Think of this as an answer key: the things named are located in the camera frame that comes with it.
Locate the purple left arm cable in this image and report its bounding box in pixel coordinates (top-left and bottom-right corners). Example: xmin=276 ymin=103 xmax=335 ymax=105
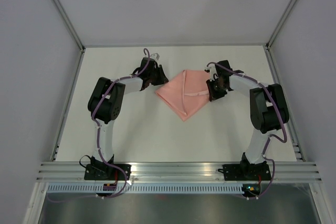
xmin=47 ymin=48 xmax=158 ymax=204

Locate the left aluminium frame post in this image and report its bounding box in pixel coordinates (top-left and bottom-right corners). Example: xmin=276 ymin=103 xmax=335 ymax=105
xmin=36 ymin=0 xmax=86 ymax=53

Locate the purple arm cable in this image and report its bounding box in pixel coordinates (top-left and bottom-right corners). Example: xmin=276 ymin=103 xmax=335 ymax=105
xmin=207 ymin=62 xmax=288 ymax=201
xmin=47 ymin=48 xmax=158 ymax=204

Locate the aluminium frame post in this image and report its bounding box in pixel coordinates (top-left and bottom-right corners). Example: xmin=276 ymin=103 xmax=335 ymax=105
xmin=36 ymin=0 xmax=86 ymax=53
xmin=265 ymin=0 xmax=316 ymax=50

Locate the right aluminium frame post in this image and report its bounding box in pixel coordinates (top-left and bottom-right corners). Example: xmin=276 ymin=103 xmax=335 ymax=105
xmin=265 ymin=0 xmax=316 ymax=50

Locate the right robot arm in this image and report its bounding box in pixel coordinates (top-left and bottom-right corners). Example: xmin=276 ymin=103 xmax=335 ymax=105
xmin=205 ymin=60 xmax=289 ymax=181

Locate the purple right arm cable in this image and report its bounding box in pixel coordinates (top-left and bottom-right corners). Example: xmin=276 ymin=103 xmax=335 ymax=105
xmin=207 ymin=62 xmax=288 ymax=201

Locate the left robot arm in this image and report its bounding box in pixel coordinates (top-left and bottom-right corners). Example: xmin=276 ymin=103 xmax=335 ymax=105
xmin=88 ymin=53 xmax=169 ymax=180

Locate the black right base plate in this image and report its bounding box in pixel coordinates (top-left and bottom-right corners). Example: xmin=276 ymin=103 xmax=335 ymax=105
xmin=217 ymin=162 xmax=271 ymax=182

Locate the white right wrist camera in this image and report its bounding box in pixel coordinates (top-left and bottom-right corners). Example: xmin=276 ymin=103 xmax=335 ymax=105
xmin=204 ymin=66 xmax=218 ymax=82

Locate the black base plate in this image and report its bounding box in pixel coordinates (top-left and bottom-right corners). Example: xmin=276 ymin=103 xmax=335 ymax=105
xmin=217 ymin=162 xmax=271 ymax=182
xmin=84 ymin=163 xmax=131 ymax=181

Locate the pink satin napkin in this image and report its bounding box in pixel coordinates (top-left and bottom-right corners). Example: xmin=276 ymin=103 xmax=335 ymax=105
xmin=155 ymin=70 xmax=209 ymax=122

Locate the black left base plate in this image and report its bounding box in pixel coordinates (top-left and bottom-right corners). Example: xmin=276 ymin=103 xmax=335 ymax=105
xmin=84 ymin=163 xmax=131 ymax=181

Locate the white slotted cable duct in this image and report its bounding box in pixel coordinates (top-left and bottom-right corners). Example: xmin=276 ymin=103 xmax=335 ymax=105
xmin=47 ymin=183 xmax=243 ymax=194

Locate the aluminium front rail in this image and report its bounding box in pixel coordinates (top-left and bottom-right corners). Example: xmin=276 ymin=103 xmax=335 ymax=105
xmin=35 ymin=162 xmax=322 ymax=184

